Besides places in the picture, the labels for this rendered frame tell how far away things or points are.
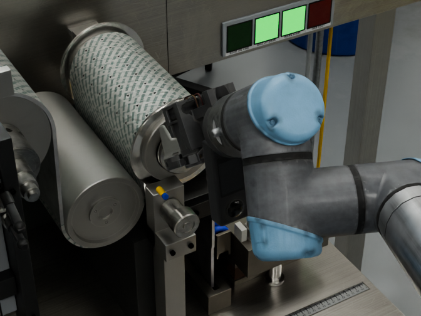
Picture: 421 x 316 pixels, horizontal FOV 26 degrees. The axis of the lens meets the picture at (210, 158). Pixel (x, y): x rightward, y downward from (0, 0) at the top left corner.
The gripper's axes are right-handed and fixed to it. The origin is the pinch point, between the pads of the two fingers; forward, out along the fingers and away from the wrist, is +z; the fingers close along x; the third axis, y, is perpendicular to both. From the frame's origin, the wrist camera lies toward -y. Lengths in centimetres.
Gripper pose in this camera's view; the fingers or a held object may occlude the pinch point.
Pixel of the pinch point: (180, 162)
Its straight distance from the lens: 125.1
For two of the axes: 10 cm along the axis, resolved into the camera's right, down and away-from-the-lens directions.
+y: -3.2, -9.5, -0.2
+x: -8.7, 3.0, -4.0
